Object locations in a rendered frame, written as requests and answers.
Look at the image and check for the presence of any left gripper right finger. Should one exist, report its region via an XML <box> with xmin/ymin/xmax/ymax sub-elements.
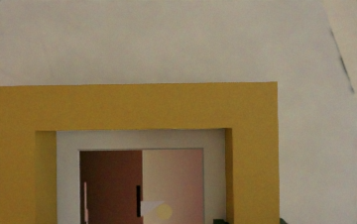
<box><xmin>280</xmin><ymin>218</ymin><xmax>288</xmax><ymax>224</ymax></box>

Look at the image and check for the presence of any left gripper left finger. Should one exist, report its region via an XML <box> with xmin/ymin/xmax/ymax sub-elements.
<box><xmin>213</xmin><ymin>219</ymin><xmax>229</xmax><ymax>224</ymax></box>

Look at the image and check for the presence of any yellow picture frame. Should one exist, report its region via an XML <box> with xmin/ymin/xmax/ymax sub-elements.
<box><xmin>0</xmin><ymin>81</ymin><xmax>280</xmax><ymax>224</ymax></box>

